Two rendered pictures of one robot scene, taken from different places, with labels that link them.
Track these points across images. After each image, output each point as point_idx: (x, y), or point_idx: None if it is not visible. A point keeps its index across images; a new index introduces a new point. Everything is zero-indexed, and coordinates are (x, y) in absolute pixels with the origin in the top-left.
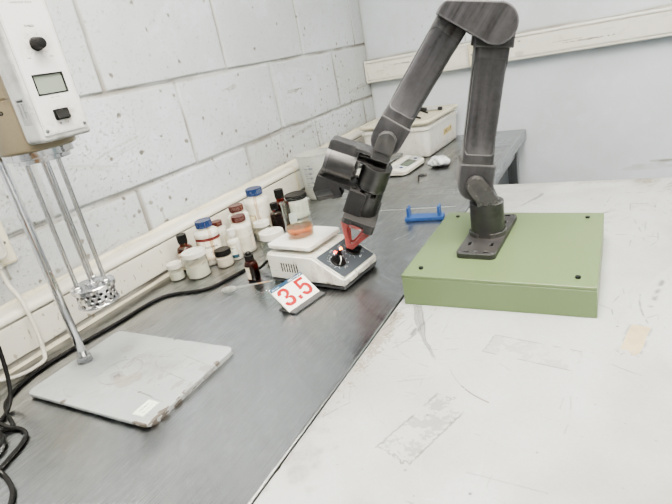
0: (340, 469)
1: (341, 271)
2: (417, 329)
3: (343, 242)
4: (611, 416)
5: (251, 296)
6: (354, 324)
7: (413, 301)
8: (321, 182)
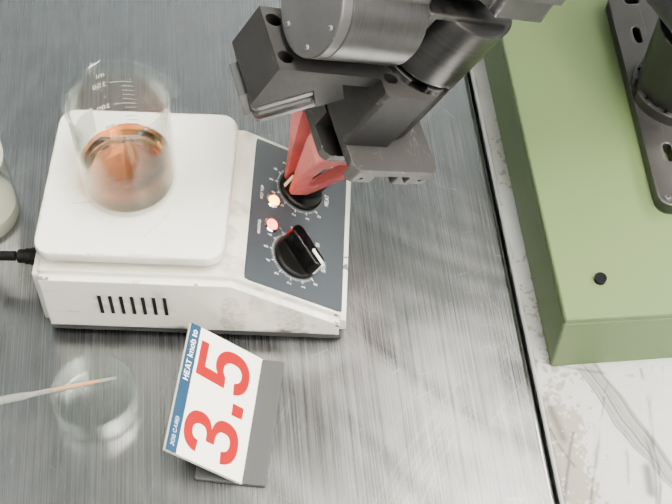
0: None
1: (324, 293)
2: (652, 469)
3: (263, 169)
4: None
5: (33, 427)
6: (475, 489)
7: (576, 360)
8: (289, 82)
